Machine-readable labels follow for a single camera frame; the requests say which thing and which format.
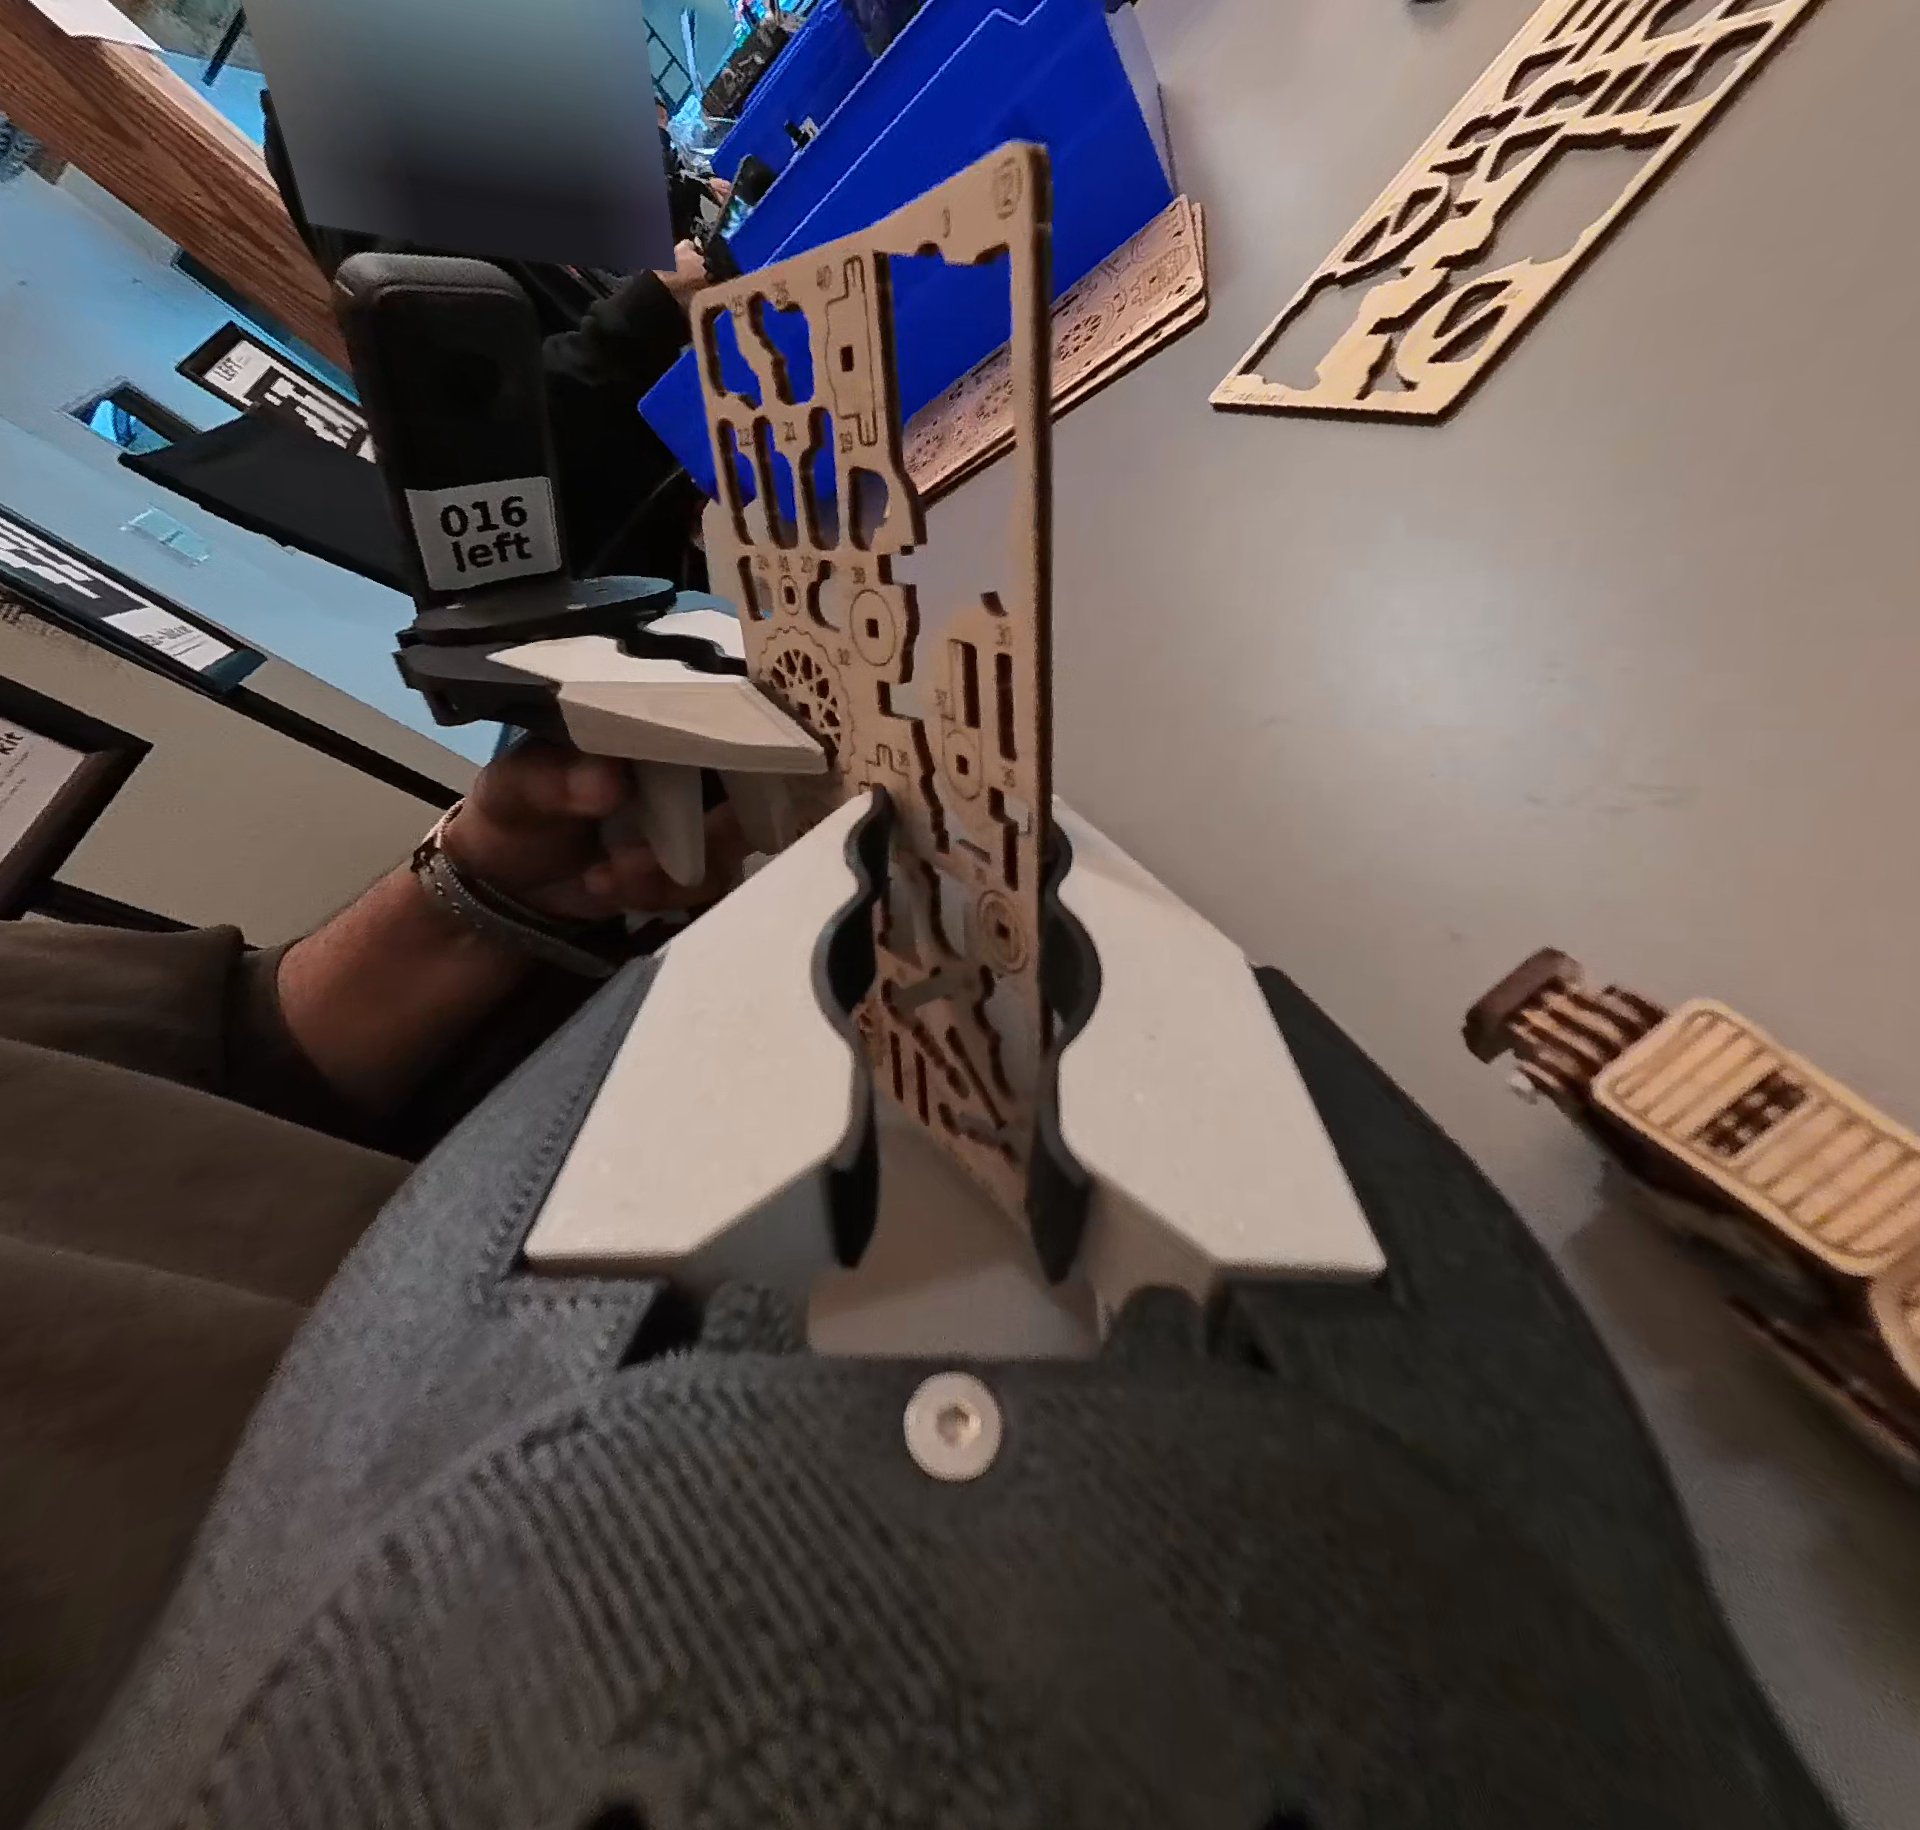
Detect long black sign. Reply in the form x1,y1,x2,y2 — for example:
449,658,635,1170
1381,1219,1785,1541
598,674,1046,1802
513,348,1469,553
0,507,269,693

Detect person's olive clothing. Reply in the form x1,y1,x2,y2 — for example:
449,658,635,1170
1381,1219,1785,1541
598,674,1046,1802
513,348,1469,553
0,916,451,1830

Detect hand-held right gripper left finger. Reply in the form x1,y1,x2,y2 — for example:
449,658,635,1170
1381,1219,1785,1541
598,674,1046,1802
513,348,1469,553
522,788,886,1339

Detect small framed sign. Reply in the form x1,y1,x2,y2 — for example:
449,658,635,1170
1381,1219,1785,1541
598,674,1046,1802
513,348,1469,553
177,316,379,465

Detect brown wooden model vehicle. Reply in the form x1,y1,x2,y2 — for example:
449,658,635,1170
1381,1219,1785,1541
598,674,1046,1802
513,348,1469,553
1462,944,1920,1488

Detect emptied wooden cut-out sheet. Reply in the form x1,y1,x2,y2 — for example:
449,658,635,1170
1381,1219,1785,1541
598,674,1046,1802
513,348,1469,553
1208,0,1902,424

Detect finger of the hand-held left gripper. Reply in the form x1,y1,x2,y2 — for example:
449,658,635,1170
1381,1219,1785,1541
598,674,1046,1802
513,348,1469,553
484,635,833,779
621,612,753,679

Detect grey desk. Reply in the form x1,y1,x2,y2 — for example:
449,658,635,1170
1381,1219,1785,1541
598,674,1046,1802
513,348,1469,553
885,0,1920,1733

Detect dark framed picture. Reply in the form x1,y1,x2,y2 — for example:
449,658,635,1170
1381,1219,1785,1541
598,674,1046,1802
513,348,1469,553
0,673,155,918

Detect wooden sheet with gear wheels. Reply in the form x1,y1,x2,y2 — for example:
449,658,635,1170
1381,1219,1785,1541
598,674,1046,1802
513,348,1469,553
688,139,1054,1242

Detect wooden beam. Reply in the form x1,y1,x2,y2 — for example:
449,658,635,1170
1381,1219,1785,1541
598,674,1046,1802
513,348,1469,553
0,0,360,361

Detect person's left forearm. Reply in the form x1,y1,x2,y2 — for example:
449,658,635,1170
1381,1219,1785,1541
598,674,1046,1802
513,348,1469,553
275,884,608,1156

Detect person's left hand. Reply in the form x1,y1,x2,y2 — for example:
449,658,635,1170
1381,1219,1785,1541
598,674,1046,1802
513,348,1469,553
449,741,747,958

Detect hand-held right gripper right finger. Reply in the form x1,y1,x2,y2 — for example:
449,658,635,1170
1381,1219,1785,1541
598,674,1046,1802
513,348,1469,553
1028,794,1393,1339

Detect stacked uncut wooden sheets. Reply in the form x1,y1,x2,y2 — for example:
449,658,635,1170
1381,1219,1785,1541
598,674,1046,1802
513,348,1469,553
897,195,1212,499

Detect blue plastic bin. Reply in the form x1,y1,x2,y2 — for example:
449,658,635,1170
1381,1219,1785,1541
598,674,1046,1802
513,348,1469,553
636,0,1183,488

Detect beige mesh watch strap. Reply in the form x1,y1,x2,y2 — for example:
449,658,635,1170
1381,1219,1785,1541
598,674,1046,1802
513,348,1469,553
408,801,620,978

